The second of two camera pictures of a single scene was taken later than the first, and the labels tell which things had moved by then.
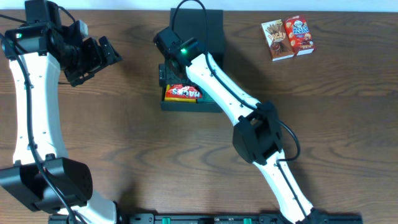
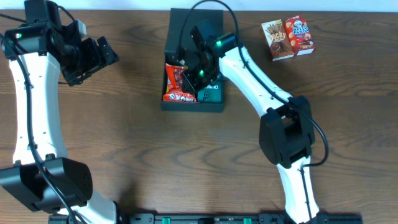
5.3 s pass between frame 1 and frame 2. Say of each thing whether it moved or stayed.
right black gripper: moved
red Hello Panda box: stayed
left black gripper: stayed
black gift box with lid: stayed
